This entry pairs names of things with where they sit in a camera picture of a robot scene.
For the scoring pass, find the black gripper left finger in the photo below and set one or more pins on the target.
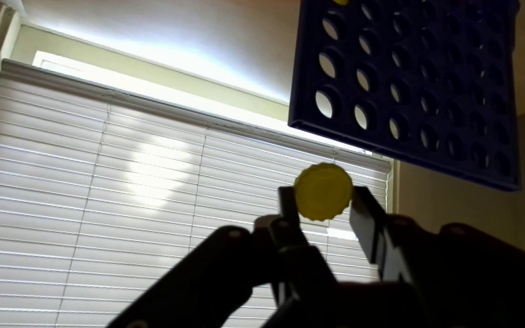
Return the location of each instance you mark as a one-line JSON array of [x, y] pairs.
[[213, 274]]

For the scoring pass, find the yellow game disc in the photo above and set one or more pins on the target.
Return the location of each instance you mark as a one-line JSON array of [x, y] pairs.
[[323, 192]]

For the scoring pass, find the yellow disc in gameboard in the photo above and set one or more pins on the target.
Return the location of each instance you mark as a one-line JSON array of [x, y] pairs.
[[341, 1]]

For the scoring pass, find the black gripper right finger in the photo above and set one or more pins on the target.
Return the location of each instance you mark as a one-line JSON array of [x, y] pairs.
[[456, 274]]

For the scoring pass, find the white window blind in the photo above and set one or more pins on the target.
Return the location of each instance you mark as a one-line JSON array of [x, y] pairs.
[[91, 212]]

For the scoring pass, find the blue upright gameboard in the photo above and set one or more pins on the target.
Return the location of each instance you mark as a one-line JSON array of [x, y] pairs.
[[427, 92]]

